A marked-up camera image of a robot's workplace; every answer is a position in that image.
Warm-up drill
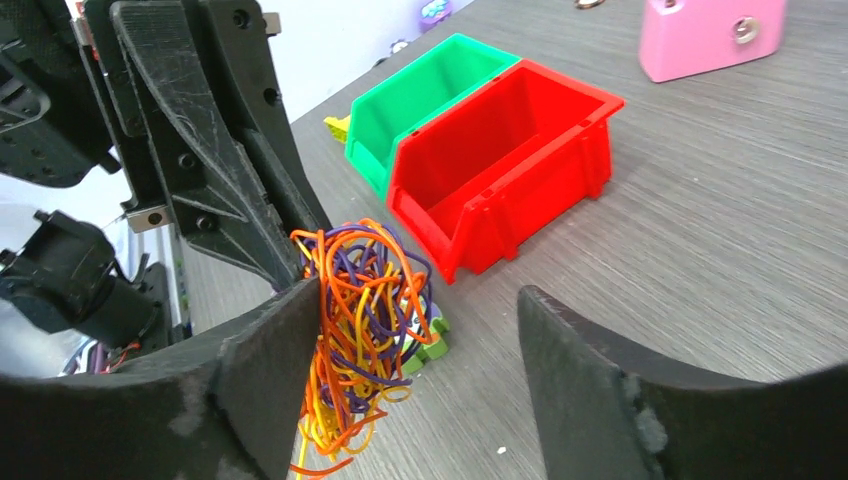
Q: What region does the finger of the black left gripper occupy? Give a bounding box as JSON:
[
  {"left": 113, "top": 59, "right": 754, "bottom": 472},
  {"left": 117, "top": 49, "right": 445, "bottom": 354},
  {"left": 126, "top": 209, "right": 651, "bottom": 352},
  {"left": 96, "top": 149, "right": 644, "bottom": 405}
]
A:
[{"left": 198, "top": 1, "right": 331, "bottom": 231}]

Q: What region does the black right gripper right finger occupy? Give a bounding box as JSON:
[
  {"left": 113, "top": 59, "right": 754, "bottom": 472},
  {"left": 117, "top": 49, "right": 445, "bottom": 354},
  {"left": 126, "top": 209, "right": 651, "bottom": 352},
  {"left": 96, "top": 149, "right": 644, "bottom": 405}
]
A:
[{"left": 517, "top": 285, "right": 847, "bottom": 479}]

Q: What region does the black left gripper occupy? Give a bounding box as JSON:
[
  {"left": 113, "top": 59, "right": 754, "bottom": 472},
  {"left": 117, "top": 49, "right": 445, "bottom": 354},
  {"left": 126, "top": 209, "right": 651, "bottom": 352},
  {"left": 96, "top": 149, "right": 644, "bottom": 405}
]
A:
[{"left": 1, "top": 1, "right": 301, "bottom": 287}]

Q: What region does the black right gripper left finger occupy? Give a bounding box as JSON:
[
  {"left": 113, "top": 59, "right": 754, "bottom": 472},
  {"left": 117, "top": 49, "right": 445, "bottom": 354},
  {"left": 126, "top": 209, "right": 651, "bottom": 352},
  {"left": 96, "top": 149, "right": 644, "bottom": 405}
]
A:
[{"left": 1, "top": 279, "right": 320, "bottom": 479}]

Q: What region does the purple cable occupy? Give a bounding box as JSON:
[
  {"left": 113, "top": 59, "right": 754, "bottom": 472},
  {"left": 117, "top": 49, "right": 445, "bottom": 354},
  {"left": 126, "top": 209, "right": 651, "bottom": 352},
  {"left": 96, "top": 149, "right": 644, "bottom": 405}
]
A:
[{"left": 294, "top": 223, "right": 435, "bottom": 415}]

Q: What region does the orange cable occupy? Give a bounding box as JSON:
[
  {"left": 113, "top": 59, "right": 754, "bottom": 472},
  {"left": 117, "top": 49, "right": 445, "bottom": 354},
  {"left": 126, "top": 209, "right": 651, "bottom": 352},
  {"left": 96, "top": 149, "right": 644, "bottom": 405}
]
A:
[{"left": 289, "top": 220, "right": 435, "bottom": 480}]

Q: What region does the yellow triangle stand left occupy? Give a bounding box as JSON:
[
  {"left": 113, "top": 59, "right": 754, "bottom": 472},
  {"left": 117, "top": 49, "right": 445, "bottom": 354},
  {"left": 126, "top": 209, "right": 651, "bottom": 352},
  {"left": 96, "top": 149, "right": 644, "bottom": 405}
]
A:
[{"left": 323, "top": 115, "right": 351, "bottom": 144}]

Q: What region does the green owl toy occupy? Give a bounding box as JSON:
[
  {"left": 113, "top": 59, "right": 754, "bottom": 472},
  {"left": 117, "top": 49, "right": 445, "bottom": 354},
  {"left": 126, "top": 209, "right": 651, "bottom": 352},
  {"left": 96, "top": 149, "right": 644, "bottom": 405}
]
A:
[{"left": 396, "top": 298, "right": 452, "bottom": 378}]

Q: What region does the purple round toy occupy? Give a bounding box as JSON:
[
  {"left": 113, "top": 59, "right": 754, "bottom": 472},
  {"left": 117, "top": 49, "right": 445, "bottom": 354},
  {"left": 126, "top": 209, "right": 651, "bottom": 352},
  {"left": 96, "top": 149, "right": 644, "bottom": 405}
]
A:
[{"left": 418, "top": 0, "right": 453, "bottom": 32}]

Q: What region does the green plastic bin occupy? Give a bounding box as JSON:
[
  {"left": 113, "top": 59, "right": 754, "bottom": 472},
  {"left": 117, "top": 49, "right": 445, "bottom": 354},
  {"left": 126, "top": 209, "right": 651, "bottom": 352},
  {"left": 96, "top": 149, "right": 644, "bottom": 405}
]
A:
[{"left": 345, "top": 34, "right": 520, "bottom": 201}]

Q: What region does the red plastic bin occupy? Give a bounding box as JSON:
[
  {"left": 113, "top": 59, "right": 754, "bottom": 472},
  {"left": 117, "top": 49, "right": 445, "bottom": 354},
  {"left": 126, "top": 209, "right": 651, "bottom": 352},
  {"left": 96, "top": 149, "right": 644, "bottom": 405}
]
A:
[{"left": 387, "top": 59, "right": 625, "bottom": 283}]

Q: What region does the pink metronome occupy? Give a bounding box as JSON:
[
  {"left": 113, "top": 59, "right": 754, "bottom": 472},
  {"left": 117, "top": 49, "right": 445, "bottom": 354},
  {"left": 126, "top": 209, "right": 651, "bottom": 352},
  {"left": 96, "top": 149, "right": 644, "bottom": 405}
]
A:
[{"left": 639, "top": 0, "right": 788, "bottom": 83}]

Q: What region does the small token on rail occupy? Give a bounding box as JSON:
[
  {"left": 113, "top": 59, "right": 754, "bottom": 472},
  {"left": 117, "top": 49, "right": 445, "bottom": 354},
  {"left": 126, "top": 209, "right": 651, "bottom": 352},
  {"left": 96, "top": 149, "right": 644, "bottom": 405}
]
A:
[{"left": 390, "top": 39, "right": 409, "bottom": 55}]

